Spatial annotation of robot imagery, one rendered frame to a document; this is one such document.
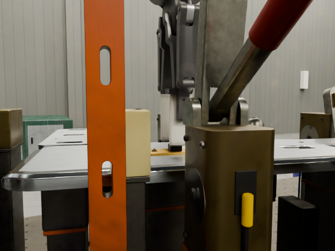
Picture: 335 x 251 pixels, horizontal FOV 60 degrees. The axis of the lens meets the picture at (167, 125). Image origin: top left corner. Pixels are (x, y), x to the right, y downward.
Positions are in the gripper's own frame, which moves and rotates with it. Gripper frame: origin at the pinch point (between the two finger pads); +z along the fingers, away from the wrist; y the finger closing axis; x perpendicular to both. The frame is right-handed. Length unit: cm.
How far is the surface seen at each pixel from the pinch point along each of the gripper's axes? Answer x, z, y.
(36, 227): 29, 34, 51
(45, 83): 116, -44, 662
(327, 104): -38.7, -1.9, 14.1
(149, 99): -129, -7, 708
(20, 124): 23.5, 1.2, 15.1
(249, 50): 0.9, -6.1, -21.6
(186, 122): 2.8, -0.7, -13.7
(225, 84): 0.9, -4.0, -18.0
